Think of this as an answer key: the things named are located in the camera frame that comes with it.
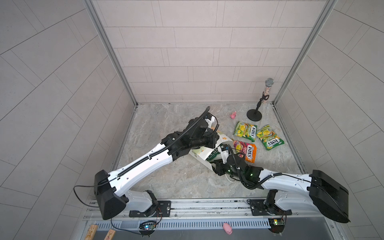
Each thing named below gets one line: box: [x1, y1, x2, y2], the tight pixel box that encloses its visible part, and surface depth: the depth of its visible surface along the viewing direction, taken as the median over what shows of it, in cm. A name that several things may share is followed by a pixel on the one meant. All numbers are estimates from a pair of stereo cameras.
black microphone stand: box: [246, 91, 270, 122], surface depth 110 cm
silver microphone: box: [262, 77, 275, 103], surface depth 90 cm
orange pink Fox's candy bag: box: [233, 140, 257, 164], surface depth 91 cm
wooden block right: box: [104, 229, 116, 240], surface depth 65 cm
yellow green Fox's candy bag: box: [234, 121, 258, 142], surface depth 99 cm
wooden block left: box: [84, 224, 99, 240], surface depth 65 cm
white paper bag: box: [189, 133, 233, 172], surface depth 72 cm
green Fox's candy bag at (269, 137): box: [256, 124, 285, 151], surface depth 96 cm
